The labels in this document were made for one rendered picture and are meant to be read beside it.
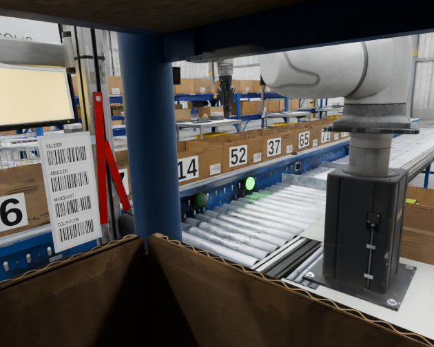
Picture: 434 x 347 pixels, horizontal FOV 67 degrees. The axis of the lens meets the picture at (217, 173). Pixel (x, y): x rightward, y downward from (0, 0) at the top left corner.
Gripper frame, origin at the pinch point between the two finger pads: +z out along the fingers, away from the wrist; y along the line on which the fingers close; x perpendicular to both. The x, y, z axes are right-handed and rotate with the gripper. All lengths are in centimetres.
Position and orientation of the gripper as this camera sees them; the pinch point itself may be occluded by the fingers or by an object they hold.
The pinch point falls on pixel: (226, 111)
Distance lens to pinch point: 192.3
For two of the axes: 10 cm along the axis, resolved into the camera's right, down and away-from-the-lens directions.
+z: 0.4, 9.7, 2.4
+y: 7.0, 1.5, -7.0
